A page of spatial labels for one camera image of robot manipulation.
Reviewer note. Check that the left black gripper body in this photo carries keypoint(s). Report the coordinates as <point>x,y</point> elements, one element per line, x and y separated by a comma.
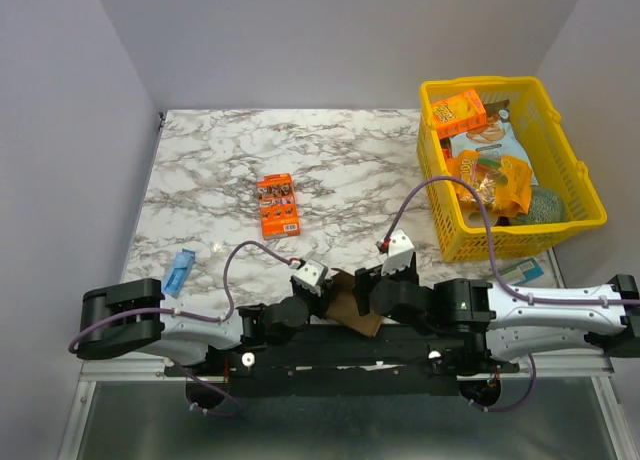
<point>316,305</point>

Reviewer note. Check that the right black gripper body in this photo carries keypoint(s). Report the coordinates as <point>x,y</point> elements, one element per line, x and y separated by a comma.
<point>362,290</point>

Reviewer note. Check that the brown cardboard box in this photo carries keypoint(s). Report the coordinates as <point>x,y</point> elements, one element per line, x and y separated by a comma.
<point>343,307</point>

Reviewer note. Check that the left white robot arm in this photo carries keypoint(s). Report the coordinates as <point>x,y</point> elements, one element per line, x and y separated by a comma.
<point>137,317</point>

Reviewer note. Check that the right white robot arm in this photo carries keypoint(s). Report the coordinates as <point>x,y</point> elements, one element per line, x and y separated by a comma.
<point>488,322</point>

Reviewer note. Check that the orange product box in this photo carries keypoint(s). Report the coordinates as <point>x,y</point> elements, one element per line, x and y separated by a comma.
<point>277,207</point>

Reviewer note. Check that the orange snack box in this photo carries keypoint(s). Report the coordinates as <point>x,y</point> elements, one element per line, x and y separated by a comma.
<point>458,114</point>

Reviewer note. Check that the small blue white packet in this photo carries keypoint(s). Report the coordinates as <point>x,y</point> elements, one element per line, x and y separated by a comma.
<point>522,272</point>

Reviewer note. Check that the blue flat packet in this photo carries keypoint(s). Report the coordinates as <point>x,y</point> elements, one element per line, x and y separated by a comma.
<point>178,273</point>

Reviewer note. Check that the orange candy bag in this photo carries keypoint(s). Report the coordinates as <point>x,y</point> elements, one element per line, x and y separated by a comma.
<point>503,184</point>

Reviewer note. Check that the green mesh sponge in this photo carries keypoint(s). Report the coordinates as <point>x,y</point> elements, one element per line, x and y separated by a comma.
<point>545,207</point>

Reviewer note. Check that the light blue snack bag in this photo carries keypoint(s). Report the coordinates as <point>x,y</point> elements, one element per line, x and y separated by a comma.
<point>494,139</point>

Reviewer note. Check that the yellow plastic basket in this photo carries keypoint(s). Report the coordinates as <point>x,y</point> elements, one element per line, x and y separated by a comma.
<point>456,207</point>

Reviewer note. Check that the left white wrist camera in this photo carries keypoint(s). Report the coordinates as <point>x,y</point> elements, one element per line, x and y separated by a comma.
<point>310,275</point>

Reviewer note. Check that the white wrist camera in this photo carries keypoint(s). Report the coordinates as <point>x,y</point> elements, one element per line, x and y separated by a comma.
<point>310,275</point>
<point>399,251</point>

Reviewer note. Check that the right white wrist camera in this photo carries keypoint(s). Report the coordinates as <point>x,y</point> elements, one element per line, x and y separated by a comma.
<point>399,251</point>

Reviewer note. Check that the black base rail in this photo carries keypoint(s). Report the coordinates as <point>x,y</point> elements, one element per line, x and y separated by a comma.
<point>321,360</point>

